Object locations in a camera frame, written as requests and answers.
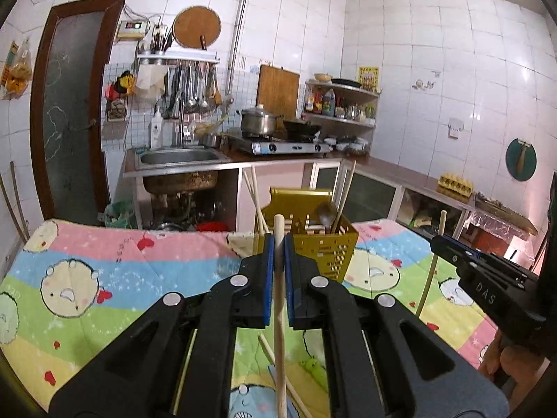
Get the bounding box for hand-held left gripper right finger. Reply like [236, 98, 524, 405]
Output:
[283, 234, 511, 418]

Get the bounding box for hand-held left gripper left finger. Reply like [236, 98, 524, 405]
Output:
[49, 236, 276, 418]

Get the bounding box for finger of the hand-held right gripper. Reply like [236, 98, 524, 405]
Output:
[430, 235, 485, 276]
[447, 234, 539, 283]

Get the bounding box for wooden chopstick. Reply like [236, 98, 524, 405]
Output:
[172, 328, 196, 415]
[251, 165, 264, 229]
[336, 160, 358, 229]
[258, 335, 313, 418]
[272, 214, 289, 418]
[242, 170, 267, 235]
[415, 210, 447, 318]

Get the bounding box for yellow slotted utensil holder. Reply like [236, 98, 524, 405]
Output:
[254, 187, 360, 280]

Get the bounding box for dark grey spoon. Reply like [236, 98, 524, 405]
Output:
[315, 202, 339, 232]

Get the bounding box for green handled peeler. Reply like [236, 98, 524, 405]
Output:
[300, 356, 330, 393]

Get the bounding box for row of hanging kitchen utensils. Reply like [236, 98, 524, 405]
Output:
[162, 62, 224, 118]

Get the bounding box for person's right hand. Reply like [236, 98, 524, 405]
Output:
[479, 335, 551, 401]

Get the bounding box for plastic covered side table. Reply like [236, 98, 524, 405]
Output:
[468, 192, 540, 266]

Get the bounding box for yellow egg carton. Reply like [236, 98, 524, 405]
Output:
[436, 172, 474, 196]

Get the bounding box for kitchen counter cabinet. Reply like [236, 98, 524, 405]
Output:
[123, 148, 476, 232]

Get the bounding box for green round board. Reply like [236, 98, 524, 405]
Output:
[505, 138, 539, 182]

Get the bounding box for gas stove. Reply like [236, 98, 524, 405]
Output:
[228, 133, 334, 156]

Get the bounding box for group of bowls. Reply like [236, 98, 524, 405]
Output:
[324, 136, 370, 156]

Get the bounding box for stainless steel sink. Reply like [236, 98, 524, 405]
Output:
[135, 147, 231, 196]

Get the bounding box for black wok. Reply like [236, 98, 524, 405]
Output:
[281, 117, 324, 141]

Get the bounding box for steel pot with lid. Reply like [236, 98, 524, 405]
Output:
[237, 104, 284, 137]

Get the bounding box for green plastic bag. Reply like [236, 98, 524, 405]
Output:
[103, 200, 136, 229]

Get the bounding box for metal faucet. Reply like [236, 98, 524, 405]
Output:
[171, 96, 195, 149]

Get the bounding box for row of condiment bottles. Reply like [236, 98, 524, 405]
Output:
[305, 88, 377, 122]

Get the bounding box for white soap bottle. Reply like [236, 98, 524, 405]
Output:
[149, 111, 163, 150]

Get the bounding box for colourful cartoon printed blanket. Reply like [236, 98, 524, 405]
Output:
[0, 218, 501, 418]

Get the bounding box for rectangular wooden cutting board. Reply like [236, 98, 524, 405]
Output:
[256, 64, 301, 119]

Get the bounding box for hanging beige cloth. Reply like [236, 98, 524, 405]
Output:
[133, 63, 168, 96]

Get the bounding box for dark wooden glass door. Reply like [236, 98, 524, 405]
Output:
[29, 0, 128, 227]

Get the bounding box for round wooden cutting board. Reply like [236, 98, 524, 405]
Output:
[172, 5, 222, 49]

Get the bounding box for leaning wooden sticks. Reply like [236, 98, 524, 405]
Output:
[0, 161, 31, 245]

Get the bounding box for hanging plastic bag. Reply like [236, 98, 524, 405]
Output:
[0, 38, 34, 101]

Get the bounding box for corner wall shelf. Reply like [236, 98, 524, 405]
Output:
[305, 79, 381, 130]

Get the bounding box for yellow wall poster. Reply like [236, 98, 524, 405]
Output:
[357, 66, 380, 93]

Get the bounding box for wall wire grid with items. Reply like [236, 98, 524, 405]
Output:
[103, 63, 136, 141]

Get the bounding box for metal wall utensil rack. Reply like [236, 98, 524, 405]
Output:
[136, 49, 221, 67]

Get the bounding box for grey wall pipe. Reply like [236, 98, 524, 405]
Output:
[228, 0, 256, 109]

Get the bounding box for wall control box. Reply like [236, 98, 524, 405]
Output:
[115, 19, 150, 43]

